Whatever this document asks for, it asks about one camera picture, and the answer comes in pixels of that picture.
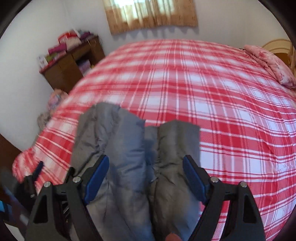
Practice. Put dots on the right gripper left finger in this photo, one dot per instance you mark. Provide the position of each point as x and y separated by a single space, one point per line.
80 191

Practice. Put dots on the grey puffer jacket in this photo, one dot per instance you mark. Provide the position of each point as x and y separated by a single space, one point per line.
145 194

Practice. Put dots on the stacked folded clothes pile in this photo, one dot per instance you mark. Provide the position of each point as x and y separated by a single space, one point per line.
66 42

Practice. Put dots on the red white plaid bedsheet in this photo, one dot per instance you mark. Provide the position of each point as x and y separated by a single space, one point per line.
247 117

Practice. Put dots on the colourful bundle beside bed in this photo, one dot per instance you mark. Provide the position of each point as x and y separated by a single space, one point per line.
56 98

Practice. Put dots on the brown wooden desk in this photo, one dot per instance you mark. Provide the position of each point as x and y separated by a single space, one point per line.
64 73

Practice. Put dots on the white greeting card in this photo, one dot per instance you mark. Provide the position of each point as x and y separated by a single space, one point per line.
42 62

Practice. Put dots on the pink floral folded quilt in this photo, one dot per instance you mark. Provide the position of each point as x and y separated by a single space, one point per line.
272 64

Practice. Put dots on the cream wooden headboard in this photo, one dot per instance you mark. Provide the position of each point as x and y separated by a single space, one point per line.
284 50

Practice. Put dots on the tan patterned window curtain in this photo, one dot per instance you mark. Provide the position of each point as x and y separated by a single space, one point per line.
124 16

